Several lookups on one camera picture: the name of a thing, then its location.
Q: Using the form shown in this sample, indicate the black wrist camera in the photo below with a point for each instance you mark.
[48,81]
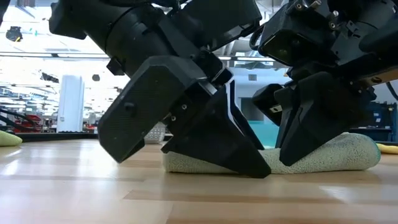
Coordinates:
[289,37]
[217,18]

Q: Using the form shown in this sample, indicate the overhead light bar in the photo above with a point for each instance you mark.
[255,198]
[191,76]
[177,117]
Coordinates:
[77,55]

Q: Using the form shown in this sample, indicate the pale green microfiber towel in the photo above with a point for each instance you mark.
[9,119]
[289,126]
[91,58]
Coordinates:
[342,155]

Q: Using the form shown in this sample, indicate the red background equipment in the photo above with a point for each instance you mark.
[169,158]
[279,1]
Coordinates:
[28,123]

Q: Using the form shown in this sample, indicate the teal plastic basket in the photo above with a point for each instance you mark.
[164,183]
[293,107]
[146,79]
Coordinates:
[264,133]

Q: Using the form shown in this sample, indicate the lime green microfiber towel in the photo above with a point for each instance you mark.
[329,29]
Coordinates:
[7,140]

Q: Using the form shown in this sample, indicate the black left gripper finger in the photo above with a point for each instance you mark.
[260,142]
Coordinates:
[245,127]
[217,146]

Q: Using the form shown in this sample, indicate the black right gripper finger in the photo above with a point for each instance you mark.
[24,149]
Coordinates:
[283,109]
[323,118]

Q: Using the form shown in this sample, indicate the yellow microfiber towel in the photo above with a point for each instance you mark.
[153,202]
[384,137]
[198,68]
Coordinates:
[388,149]

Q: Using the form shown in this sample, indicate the black ceiling-mounted camera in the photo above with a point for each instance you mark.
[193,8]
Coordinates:
[14,34]

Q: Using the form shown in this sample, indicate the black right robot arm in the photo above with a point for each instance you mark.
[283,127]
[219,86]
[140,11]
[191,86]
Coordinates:
[382,37]

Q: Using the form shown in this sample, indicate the potted artificial green plant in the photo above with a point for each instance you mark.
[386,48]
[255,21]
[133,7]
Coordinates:
[157,133]

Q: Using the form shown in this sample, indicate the black aluminium table frame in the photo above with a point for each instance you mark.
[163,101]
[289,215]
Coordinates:
[56,136]

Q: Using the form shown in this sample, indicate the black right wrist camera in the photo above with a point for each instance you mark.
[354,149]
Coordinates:
[289,37]

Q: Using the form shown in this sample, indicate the white pillar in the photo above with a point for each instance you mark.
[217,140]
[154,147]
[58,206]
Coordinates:
[71,105]

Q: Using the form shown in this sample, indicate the dark cabinet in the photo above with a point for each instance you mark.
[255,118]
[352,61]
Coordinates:
[384,118]

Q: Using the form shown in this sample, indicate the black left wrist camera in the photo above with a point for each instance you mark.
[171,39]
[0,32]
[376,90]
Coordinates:
[217,18]

